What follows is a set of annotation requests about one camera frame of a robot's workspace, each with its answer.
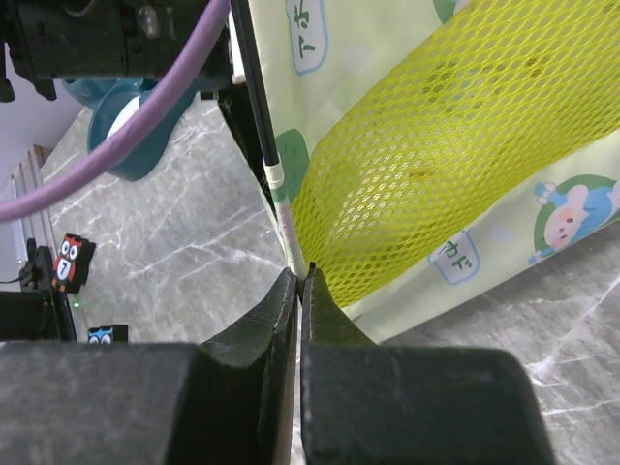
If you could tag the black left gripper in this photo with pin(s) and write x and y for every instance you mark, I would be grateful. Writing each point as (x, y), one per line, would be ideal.
(51, 40)

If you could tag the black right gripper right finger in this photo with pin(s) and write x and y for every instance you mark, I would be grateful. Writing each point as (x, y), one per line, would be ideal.
(362, 403)

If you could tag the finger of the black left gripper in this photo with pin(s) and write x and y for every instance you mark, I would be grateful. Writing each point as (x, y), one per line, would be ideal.
(235, 105)

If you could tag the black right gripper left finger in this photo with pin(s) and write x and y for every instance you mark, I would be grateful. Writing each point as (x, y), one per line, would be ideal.
(228, 400)

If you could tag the green patterned pet tent fabric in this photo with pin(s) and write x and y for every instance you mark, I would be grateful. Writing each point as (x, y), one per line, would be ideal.
(435, 149)

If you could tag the blue owl puzzle piece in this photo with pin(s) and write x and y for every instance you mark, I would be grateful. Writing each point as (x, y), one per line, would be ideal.
(108, 334)

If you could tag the red owl puzzle piece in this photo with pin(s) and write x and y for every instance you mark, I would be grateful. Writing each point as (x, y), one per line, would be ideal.
(71, 267)

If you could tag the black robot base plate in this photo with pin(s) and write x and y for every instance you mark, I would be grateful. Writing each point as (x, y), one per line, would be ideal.
(38, 311)

